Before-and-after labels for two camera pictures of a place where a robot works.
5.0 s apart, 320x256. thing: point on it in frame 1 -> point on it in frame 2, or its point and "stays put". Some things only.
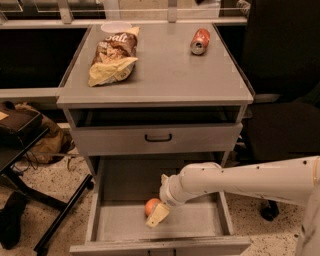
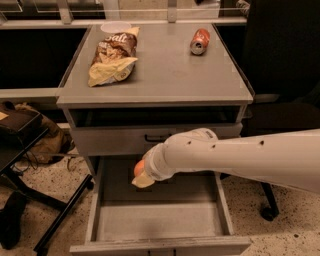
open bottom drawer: (117, 223) stays put
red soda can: (199, 41) stays put
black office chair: (278, 53) stays put
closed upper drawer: (156, 139) stays put
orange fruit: (150, 205) -> (139, 167)
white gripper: (167, 194) -> (152, 164)
